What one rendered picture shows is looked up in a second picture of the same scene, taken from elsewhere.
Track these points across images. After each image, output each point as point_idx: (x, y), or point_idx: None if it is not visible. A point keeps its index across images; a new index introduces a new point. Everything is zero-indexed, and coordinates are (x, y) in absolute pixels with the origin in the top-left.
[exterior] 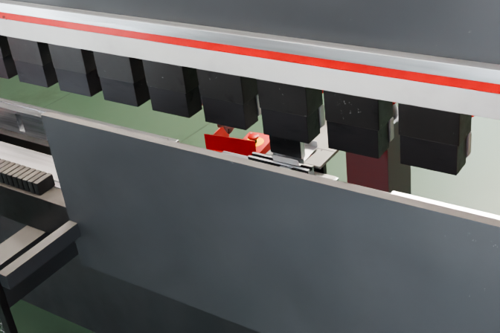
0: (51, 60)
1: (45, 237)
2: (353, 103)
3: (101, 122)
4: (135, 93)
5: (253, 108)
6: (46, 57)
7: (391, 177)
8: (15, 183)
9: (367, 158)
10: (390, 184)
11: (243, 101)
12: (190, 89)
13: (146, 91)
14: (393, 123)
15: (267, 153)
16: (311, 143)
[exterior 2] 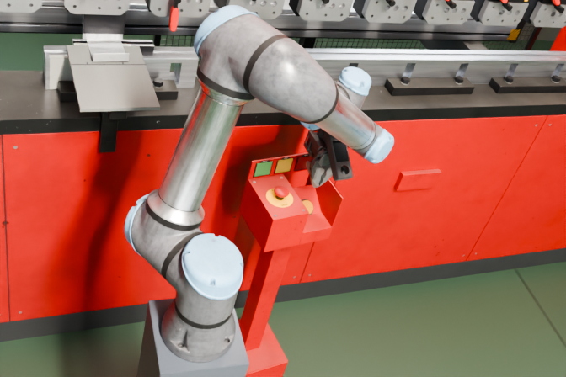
0: None
1: None
2: None
3: (364, 58)
4: None
5: None
6: None
7: (141, 368)
8: None
9: None
10: (139, 373)
11: None
12: None
13: (296, 2)
14: (153, 322)
15: (137, 46)
16: (101, 57)
